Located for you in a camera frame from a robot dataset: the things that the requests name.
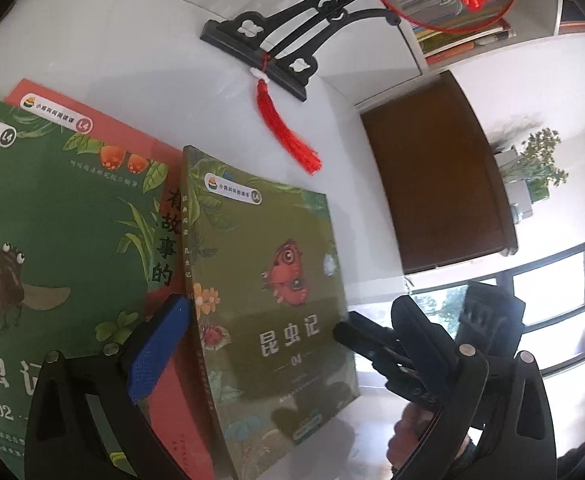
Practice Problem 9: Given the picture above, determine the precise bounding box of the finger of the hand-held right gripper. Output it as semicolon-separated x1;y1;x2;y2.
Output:
333;322;413;376
349;311;398;343

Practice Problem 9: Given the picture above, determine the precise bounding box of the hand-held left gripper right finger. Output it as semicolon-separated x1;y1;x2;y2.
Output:
391;296;557;480

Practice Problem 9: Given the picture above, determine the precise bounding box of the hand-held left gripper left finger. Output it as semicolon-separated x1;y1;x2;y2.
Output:
24;294;192;480

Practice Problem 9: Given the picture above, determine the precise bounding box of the olive butterfly book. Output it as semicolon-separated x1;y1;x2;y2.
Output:
182;145;361;480

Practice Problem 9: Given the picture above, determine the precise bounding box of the pile of colourful books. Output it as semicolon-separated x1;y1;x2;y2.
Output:
413;15;518;66

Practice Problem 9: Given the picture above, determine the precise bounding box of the person's right hand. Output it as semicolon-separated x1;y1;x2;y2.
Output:
387;404;442;474

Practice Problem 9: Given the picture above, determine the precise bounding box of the window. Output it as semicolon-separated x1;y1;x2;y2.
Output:
405;220;585;401

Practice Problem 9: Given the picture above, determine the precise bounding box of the green beetle book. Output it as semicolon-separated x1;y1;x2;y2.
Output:
0;91;173;480

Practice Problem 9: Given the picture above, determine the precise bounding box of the brown wooden cabinet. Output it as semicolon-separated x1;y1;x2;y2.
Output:
360;70;519;277

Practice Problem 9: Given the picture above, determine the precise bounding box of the potted green plant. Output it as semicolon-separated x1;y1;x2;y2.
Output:
493;127;571;221

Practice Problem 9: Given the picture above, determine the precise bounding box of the red tassel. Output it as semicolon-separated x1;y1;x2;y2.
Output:
250;52;323;176

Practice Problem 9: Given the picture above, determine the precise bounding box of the red paw print book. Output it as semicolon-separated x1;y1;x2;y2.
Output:
5;78;223;480

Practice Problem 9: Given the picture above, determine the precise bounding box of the black fan stand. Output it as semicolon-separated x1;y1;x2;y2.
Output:
200;0;403;103

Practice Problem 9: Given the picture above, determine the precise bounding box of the white bookshelf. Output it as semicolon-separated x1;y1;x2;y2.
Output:
393;0;585;81

